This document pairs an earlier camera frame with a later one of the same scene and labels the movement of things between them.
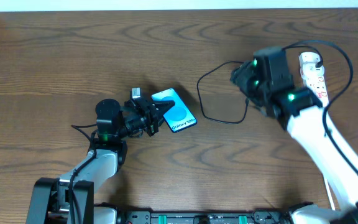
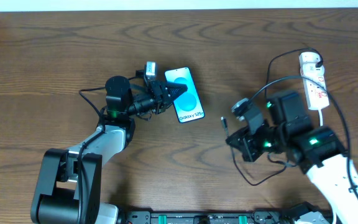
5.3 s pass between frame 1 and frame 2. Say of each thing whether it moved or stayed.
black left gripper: moved
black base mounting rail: stayed
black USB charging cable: moved
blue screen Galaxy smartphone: moved
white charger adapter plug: stayed
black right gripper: moved
